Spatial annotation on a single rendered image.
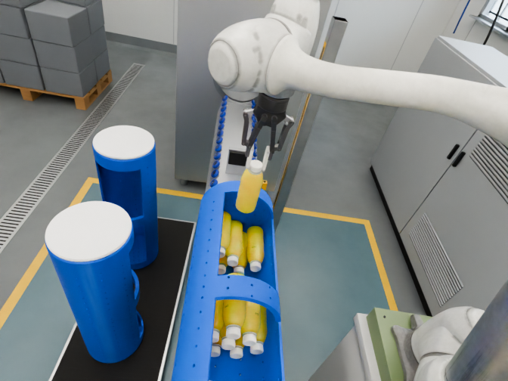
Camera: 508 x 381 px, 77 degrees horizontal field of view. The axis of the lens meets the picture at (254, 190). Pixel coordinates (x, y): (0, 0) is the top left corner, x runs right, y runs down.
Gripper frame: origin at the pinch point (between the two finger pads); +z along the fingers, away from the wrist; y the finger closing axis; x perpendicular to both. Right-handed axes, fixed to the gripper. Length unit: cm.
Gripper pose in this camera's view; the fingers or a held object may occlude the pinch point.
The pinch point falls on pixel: (258, 157)
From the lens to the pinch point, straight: 90.4
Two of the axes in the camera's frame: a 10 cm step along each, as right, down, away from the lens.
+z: -2.0, 7.1, 6.7
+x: 0.0, 6.9, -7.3
